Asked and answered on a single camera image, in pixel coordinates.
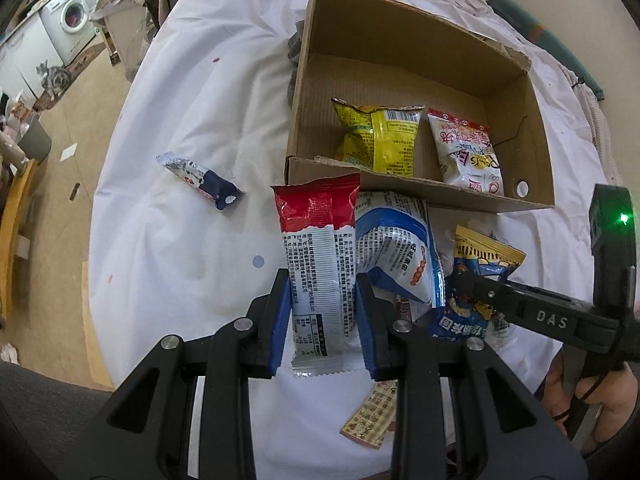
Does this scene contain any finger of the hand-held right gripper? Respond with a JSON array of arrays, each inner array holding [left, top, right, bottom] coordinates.
[[449, 270, 618, 361]]

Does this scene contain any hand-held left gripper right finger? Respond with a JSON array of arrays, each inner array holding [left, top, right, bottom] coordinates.
[[352, 274, 588, 480]]

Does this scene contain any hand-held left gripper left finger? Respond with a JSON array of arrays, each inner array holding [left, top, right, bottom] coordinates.
[[57, 269, 292, 480]]

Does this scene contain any red and white snack packet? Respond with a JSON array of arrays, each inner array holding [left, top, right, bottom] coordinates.
[[270, 172, 363, 378]]

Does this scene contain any yellow and blue snack bag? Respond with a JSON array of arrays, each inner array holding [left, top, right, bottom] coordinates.
[[427, 225, 527, 343]]

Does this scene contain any blue and white snack bag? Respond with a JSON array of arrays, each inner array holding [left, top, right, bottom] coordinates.
[[354, 191, 446, 311]]

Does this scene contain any brown cardboard box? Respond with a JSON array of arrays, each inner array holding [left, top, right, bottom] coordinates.
[[284, 0, 557, 215]]

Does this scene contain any person's right hand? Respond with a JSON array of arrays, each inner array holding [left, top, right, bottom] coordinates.
[[542, 345, 640, 461]]

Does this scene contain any beige printed snack packet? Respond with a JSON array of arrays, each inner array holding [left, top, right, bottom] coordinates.
[[340, 380, 398, 451]]

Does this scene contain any navy and white snack bar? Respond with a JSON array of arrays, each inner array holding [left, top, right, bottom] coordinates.
[[156, 154, 244, 211]]

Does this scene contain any white and red snack bag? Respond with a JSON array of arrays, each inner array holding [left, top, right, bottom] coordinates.
[[426, 107, 505, 196]]

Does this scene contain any teal headboard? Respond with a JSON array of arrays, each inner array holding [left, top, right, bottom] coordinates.
[[487, 0, 606, 103]]

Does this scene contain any dark grey cloth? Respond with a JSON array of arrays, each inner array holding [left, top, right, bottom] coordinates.
[[0, 360, 117, 480]]

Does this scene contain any grey bin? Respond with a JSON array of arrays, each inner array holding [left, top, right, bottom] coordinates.
[[17, 119, 52, 161]]

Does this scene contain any brown floor mat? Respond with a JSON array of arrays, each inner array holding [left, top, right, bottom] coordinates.
[[32, 45, 108, 111]]

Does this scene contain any cloth covered side table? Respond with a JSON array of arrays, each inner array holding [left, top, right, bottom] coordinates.
[[92, 0, 166, 82]]

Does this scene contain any white cabinet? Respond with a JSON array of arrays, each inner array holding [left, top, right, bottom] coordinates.
[[0, 15, 66, 103]]

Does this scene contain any white washing machine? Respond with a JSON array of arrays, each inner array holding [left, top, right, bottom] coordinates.
[[39, 0, 98, 68]]

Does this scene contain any yellow wooden frame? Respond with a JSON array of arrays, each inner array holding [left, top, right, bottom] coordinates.
[[0, 157, 41, 321]]

